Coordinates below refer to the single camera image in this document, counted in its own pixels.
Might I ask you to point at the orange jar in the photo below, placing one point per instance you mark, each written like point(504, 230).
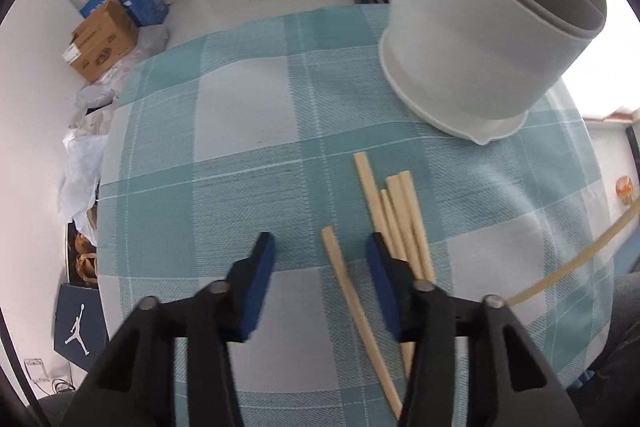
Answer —
point(626, 192)

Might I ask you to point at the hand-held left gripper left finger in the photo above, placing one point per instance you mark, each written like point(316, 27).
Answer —
point(257, 287)

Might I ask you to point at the white grey utensil holder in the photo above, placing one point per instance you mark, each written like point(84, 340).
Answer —
point(475, 42)

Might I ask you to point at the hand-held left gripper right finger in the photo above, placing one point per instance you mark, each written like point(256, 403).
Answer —
point(382, 287)

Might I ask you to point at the blue cardboard box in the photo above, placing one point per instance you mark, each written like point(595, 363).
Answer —
point(142, 2)

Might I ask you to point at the white power strip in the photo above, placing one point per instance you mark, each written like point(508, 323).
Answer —
point(37, 368)

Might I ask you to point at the teal checked tablecloth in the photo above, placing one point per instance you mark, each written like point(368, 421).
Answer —
point(240, 177)

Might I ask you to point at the dark blue shoe box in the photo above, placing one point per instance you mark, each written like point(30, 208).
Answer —
point(80, 322)

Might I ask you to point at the brown cardboard box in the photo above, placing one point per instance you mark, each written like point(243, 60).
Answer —
point(102, 39)

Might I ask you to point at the grey plastic parcel bag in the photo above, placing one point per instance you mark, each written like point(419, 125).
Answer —
point(150, 42)

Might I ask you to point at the brown sandals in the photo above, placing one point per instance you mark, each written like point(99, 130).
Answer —
point(86, 257)

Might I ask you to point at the white plastic bag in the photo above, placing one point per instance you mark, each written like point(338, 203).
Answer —
point(80, 177)

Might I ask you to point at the white paper parcel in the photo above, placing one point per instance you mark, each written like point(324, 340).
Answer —
point(95, 109)

